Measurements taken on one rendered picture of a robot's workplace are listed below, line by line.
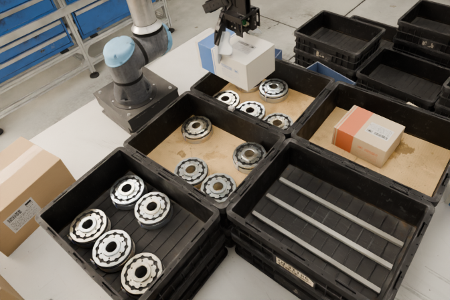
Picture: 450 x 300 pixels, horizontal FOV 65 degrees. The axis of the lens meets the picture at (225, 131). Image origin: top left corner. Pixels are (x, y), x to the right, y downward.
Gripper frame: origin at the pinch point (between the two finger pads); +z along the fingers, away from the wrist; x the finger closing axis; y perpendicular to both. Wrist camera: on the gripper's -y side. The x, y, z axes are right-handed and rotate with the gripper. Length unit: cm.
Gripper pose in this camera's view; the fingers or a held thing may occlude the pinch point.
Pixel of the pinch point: (234, 50)
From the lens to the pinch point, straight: 105.6
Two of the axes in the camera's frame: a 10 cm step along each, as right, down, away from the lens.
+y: 7.1, 4.6, -5.3
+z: 1.0, 6.8, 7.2
